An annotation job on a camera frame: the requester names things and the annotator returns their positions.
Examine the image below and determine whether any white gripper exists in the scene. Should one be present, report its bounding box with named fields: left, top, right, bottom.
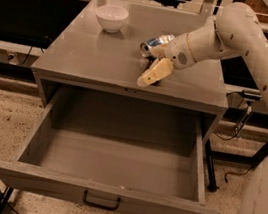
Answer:
left=137, top=33, right=196, bottom=87

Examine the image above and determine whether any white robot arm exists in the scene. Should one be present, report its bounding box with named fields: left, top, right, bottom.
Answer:
left=137, top=2, right=268, bottom=214

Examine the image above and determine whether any grey metal drawer cabinet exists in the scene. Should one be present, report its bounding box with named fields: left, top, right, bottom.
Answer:
left=32, top=2, right=228, bottom=138

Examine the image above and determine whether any open grey top drawer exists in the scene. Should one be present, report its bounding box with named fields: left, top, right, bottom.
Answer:
left=0, top=87, right=220, bottom=214

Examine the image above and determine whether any crushed silver blue can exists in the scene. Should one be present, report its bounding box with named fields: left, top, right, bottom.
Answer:
left=139, top=34, right=174, bottom=58

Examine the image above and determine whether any white ceramic bowl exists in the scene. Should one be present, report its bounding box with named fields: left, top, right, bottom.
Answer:
left=95, top=5, right=129, bottom=33

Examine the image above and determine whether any black cable on wall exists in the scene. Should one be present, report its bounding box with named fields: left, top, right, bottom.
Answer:
left=17, top=0, right=60, bottom=71

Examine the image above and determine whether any black table leg frame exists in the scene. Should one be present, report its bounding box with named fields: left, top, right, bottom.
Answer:
left=197, top=119, right=268, bottom=201

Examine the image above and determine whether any black drawer handle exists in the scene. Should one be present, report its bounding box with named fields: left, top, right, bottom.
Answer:
left=82, top=191, right=121, bottom=211

